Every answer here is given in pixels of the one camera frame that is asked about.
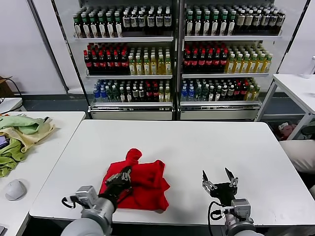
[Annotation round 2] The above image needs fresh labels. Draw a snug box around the dark rounded bag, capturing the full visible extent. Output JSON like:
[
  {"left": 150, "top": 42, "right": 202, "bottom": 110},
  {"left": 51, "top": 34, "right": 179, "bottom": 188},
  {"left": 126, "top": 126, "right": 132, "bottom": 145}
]
[{"left": 302, "top": 124, "right": 315, "bottom": 137}]

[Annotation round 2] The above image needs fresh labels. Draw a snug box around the white metal shelf board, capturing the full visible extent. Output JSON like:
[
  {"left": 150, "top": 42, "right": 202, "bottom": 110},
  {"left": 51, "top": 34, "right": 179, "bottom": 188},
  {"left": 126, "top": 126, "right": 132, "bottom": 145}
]
[
  {"left": 85, "top": 74, "right": 173, "bottom": 79},
  {"left": 180, "top": 100, "right": 261, "bottom": 107},
  {"left": 73, "top": 36, "right": 174, "bottom": 43},
  {"left": 182, "top": 73, "right": 270, "bottom": 78},
  {"left": 91, "top": 101, "right": 173, "bottom": 108},
  {"left": 184, "top": 35, "right": 283, "bottom": 41}
]

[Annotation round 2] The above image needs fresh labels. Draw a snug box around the olive green towel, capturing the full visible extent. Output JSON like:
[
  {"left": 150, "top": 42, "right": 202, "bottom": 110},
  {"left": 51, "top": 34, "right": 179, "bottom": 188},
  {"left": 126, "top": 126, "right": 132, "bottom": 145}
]
[{"left": 0, "top": 137, "right": 28, "bottom": 178}]

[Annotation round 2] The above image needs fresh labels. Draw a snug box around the drinks display cabinet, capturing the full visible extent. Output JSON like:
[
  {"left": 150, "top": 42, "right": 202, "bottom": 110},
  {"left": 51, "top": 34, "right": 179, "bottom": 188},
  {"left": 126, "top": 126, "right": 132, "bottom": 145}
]
[
  {"left": 50, "top": 0, "right": 179, "bottom": 121},
  {"left": 178, "top": 0, "right": 311, "bottom": 121}
]

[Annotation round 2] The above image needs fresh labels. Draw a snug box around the white side table with legs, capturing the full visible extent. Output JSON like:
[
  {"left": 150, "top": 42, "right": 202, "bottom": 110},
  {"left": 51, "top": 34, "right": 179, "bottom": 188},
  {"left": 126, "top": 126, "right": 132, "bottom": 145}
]
[{"left": 254, "top": 73, "right": 315, "bottom": 141}]

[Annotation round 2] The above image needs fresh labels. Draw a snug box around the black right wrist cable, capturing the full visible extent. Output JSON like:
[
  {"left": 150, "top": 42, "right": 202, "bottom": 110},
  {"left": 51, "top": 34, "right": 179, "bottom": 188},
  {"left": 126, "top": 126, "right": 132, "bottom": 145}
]
[{"left": 207, "top": 200, "right": 228, "bottom": 236}]

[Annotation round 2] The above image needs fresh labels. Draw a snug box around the dark tea bottle blue-white label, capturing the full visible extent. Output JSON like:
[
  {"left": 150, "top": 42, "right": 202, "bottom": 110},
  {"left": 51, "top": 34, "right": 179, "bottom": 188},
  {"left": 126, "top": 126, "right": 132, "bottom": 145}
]
[
  {"left": 130, "top": 9, "right": 139, "bottom": 32},
  {"left": 138, "top": 9, "right": 147, "bottom": 32},
  {"left": 122, "top": 9, "right": 131, "bottom": 32},
  {"left": 163, "top": 9, "right": 172, "bottom": 32},
  {"left": 155, "top": 9, "right": 164, "bottom": 32},
  {"left": 147, "top": 9, "right": 156, "bottom": 32}
]

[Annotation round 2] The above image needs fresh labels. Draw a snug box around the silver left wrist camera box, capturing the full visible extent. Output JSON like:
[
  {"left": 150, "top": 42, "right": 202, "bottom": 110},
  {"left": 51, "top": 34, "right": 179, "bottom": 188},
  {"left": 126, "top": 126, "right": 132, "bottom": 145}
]
[{"left": 75, "top": 185, "right": 99, "bottom": 210}]

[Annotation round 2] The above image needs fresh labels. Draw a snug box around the cream yellow garment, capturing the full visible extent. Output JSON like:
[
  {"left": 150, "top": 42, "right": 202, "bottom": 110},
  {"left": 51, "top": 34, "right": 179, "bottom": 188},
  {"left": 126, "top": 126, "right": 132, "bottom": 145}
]
[{"left": 3, "top": 117, "right": 56, "bottom": 153}]

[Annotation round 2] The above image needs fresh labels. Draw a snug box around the grey computer mouse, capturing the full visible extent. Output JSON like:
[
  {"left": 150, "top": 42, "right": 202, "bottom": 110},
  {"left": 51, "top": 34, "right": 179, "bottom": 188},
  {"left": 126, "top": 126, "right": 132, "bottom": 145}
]
[{"left": 4, "top": 178, "right": 27, "bottom": 201}]

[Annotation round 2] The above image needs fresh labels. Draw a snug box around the brown cardboard box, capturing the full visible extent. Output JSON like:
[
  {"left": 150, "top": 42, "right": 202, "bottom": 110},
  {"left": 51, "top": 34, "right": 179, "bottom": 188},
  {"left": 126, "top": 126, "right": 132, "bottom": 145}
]
[{"left": 0, "top": 75, "right": 13, "bottom": 98}]

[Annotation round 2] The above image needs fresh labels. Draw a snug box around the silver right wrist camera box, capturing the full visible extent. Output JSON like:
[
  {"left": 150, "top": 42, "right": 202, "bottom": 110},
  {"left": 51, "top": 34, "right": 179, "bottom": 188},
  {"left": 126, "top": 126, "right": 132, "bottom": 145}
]
[{"left": 230, "top": 198, "right": 252, "bottom": 220}]

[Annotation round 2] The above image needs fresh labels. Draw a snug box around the pale green garment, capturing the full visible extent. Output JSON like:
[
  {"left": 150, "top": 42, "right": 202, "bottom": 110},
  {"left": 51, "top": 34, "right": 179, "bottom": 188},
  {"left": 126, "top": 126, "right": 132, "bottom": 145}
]
[{"left": 0, "top": 115, "right": 46, "bottom": 135}]

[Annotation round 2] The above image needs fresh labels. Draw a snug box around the red t-shirt with bear print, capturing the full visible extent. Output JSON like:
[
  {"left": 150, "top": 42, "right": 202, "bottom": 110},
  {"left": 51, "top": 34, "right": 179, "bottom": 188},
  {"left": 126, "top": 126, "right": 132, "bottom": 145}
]
[{"left": 98, "top": 147, "right": 171, "bottom": 212}]

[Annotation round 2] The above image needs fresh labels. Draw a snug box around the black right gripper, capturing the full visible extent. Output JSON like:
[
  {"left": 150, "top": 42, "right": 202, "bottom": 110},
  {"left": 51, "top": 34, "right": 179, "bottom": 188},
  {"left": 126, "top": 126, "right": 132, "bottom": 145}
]
[{"left": 201, "top": 167, "right": 239, "bottom": 207}]

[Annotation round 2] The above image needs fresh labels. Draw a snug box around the green-cap bottle white label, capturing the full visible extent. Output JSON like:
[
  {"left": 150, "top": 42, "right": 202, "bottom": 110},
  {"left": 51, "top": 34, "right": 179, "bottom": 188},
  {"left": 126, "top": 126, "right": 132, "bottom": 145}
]
[
  {"left": 194, "top": 10, "right": 202, "bottom": 36},
  {"left": 82, "top": 12, "right": 91, "bottom": 39},
  {"left": 211, "top": 10, "right": 220, "bottom": 36},
  {"left": 220, "top": 10, "right": 228, "bottom": 36},
  {"left": 114, "top": 12, "right": 123, "bottom": 39},
  {"left": 73, "top": 12, "right": 83, "bottom": 39},
  {"left": 227, "top": 10, "right": 236, "bottom": 36},
  {"left": 105, "top": 12, "right": 115, "bottom": 39},
  {"left": 97, "top": 12, "right": 107, "bottom": 39},
  {"left": 186, "top": 10, "right": 194, "bottom": 36},
  {"left": 202, "top": 10, "right": 211, "bottom": 36},
  {"left": 89, "top": 12, "right": 99, "bottom": 39}
]

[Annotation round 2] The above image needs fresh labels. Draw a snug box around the pink cloth pile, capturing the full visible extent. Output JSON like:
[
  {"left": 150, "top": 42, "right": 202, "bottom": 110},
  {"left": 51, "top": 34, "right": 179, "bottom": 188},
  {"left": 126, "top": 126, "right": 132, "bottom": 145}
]
[{"left": 278, "top": 122, "right": 298, "bottom": 140}]

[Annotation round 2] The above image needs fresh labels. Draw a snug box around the dark bottle beige label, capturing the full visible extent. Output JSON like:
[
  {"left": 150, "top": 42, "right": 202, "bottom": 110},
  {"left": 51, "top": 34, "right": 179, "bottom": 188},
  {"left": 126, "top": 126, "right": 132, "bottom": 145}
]
[
  {"left": 260, "top": 9, "right": 270, "bottom": 34},
  {"left": 276, "top": 9, "right": 286, "bottom": 34},
  {"left": 235, "top": 9, "right": 246, "bottom": 34},
  {"left": 268, "top": 9, "right": 278, "bottom": 34},
  {"left": 252, "top": 9, "right": 261, "bottom": 34},
  {"left": 244, "top": 9, "right": 253, "bottom": 34}
]

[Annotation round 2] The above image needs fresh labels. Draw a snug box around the white rounded-corner board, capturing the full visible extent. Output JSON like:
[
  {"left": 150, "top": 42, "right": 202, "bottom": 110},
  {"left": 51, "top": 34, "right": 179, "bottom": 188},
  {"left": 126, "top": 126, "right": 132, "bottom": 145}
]
[{"left": 0, "top": 97, "right": 23, "bottom": 114}]

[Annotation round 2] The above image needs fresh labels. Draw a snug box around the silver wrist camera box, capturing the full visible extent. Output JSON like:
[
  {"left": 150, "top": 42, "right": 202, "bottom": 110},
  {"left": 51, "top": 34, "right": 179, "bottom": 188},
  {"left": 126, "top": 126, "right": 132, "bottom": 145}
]
[
  {"left": 230, "top": 198, "right": 252, "bottom": 220},
  {"left": 75, "top": 185, "right": 99, "bottom": 210}
]

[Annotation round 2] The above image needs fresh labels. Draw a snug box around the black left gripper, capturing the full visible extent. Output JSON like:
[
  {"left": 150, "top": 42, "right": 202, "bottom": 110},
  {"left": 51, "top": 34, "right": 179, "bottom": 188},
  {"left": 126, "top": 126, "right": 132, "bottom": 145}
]
[{"left": 105, "top": 166, "right": 134, "bottom": 204}]

